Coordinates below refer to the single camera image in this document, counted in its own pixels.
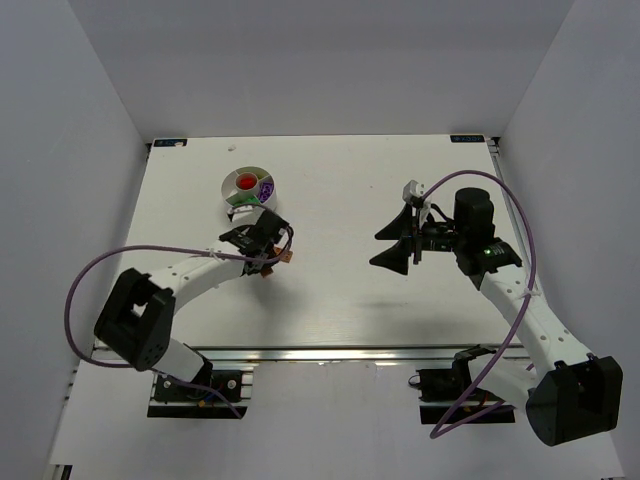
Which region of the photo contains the green square lego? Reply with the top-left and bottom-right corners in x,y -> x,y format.
233,196 -> 260,206

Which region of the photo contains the purple butterfly lego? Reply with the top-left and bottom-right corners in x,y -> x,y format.
258,181 -> 275,203

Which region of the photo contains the red half-round lego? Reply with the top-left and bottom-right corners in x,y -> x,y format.
235,172 -> 259,191

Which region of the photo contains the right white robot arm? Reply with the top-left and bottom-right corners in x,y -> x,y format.
370,181 -> 623,446

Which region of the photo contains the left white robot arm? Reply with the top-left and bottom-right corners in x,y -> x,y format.
94,210 -> 293,386

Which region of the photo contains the white round divided container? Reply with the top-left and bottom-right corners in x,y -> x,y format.
221,166 -> 277,212

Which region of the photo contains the right blue table label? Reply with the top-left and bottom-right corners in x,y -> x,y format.
449,134 -> 485,143

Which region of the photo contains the blue table label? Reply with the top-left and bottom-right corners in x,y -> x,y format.
153,138 -> 188,148
449,134 -> 485,143

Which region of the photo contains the left blue table label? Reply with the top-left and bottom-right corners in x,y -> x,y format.
153,138 -> 188,148

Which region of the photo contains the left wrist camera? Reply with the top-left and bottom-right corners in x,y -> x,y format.
226,204 -> 264,225

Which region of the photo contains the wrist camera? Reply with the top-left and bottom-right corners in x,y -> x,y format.
402,180 -> 431,228
226,204 -> 264,225

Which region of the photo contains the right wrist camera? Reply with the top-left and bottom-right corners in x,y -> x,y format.
402,180 -> 431,228

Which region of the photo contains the aluminium table frame rail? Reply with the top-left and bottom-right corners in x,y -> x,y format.
89,343 -> 526,364

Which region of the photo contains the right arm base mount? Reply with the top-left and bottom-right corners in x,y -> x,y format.
405,344 -> 516,426

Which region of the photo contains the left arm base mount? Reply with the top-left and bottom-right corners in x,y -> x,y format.
147,369 -> 253,420

